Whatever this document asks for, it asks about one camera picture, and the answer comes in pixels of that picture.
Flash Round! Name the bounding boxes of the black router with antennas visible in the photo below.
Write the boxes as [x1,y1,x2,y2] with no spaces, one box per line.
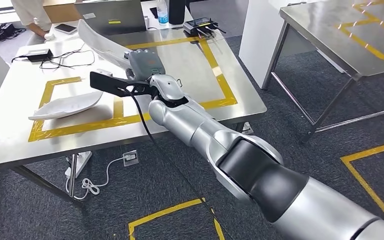
[182,17,228,38]

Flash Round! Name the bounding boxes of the steel workbench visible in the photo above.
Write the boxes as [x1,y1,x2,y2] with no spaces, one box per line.
[0,6,268,208]

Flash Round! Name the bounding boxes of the large yellow table tape frame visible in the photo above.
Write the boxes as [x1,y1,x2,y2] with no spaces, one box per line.
[114,36,239,124]

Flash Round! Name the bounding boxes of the black power adapter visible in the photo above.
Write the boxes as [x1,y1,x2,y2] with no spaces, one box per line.
[24,48,54,63]

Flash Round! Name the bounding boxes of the white power strip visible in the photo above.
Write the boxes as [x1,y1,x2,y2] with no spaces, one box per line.
[65,151,93,178]

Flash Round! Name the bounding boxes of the black camera bracket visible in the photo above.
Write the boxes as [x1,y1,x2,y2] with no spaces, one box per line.
[89,71,153,99]

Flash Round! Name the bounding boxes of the black cylinder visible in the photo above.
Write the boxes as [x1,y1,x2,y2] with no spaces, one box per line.
[168,0,187,26]

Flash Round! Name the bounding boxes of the brown cardboard box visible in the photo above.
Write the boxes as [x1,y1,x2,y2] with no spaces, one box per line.
[42,0,84,24]

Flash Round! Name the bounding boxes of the black camera cable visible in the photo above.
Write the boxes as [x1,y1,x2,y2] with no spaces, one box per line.
[125,88,228,240]

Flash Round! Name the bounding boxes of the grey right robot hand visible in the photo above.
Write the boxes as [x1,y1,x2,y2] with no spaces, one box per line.
[124,48,166,82]

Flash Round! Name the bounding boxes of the steel table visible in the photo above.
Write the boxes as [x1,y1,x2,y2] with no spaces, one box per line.
[261,0,384,144]

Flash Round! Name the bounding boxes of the grey laptop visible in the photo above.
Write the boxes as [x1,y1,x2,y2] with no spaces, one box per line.
[74,0,148,37]

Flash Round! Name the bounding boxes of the person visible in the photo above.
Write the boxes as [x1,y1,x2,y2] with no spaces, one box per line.
[10,0,53,38]

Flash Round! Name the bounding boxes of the small yellow table tape frame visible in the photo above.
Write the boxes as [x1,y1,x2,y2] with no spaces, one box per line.
[28,76,124,143]

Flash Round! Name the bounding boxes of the white curved car part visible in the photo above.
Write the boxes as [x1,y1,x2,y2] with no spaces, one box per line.
[28,91,104,121]
[77,19,133,70]

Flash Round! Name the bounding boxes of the clear water bottle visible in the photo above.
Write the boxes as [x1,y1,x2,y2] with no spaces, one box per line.
[156,0,170,27]

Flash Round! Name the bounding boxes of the black adapter cable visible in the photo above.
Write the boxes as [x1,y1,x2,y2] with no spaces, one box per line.
[11,43,96,70]

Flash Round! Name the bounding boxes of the white coiled cable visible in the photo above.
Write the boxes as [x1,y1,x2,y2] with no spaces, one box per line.
[66,155,128,201]

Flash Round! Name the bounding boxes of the grey floor outlet box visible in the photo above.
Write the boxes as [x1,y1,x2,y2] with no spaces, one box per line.
[122,149,139,167]

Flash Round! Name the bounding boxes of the white pillar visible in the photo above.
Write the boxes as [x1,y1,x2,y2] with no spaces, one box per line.
[238,0,345,90]

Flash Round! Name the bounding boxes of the black chargers pile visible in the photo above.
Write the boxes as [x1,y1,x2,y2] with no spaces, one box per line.
[0,22,27,43]

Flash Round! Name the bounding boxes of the smartphone with pale rim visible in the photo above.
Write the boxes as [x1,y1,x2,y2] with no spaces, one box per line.
[54,23,78,35]

